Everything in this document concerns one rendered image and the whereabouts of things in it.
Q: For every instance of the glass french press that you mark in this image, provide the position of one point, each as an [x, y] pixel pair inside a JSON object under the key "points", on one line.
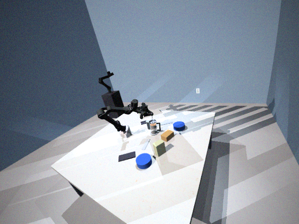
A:
{"points": [[153, 127]]}

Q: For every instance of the tan rectangular block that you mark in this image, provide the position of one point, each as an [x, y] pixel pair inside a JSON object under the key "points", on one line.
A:
{"points": [[166, 136]]}

